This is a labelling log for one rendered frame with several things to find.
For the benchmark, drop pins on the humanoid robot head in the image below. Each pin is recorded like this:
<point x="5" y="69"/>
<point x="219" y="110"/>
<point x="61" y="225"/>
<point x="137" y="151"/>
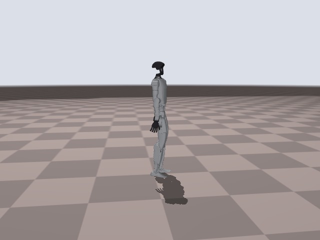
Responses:
<point x="159" y="66"/>

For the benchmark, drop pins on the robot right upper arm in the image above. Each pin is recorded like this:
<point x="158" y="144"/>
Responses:
<point x="155" y="89"/>

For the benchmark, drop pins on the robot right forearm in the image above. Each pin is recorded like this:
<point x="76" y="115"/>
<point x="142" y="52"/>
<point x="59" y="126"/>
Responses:
<point x="156" y="109"/>

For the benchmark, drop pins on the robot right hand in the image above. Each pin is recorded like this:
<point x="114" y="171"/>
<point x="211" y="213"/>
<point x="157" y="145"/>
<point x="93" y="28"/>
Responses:
<point x="155" y="125"/>

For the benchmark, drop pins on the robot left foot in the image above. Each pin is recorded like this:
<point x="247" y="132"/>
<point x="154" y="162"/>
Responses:
<point x="164" y="170"/>

